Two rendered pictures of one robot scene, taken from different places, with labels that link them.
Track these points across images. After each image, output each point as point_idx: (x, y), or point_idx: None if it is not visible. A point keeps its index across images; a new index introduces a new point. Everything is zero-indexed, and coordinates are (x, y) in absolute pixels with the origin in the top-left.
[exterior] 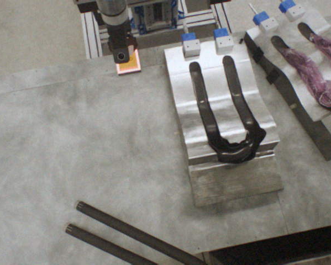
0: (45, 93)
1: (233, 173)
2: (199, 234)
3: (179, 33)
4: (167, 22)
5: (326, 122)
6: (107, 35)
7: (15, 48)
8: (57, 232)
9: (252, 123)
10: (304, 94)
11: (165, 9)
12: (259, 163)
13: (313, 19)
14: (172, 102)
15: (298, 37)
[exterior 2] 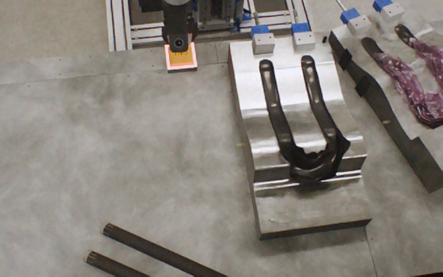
0: (69, 87)
1: (309, 195)
2: (262, 274)
3: (242, 38)
4: (227, 22)
5: (424, 139)
6: (142, 33)
7: (1, 43)
8: (74, 263)
9: (335, 134)
10: (399, 106)
11: (227, 2)
12: (343, 185)
13: (414, 22)
14: (235, 110)
15: (395, 41)
